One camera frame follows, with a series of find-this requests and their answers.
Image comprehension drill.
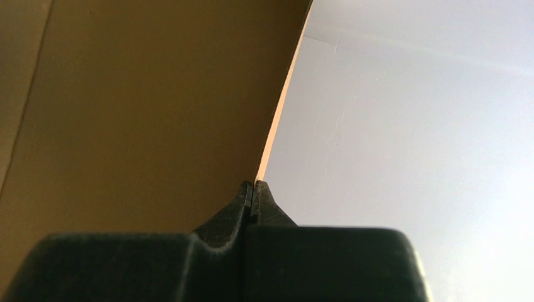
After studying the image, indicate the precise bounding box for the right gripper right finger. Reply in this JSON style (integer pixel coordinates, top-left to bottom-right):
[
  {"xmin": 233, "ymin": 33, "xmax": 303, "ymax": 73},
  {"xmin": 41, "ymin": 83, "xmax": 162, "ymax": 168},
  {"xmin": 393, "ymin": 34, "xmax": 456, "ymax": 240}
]
[{"xmin": 244, "ymin": 181, "xmax": 432, "ymax": 301}]

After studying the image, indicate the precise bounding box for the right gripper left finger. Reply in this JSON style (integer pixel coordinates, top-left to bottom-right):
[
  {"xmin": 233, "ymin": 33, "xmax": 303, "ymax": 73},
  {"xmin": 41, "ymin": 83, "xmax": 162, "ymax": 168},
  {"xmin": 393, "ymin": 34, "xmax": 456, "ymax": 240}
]
[{"xmin": 3, "ymin": 182, "xmax": 253, "ymax": 301}]

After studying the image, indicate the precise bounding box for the brown cardboard box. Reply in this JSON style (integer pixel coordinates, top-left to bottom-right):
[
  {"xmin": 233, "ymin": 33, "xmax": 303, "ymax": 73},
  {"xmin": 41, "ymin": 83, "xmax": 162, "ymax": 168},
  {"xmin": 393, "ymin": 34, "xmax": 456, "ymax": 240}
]
[{"xmin": 1, "ymin": 1, "xmax": 310, "ymax": 289}]

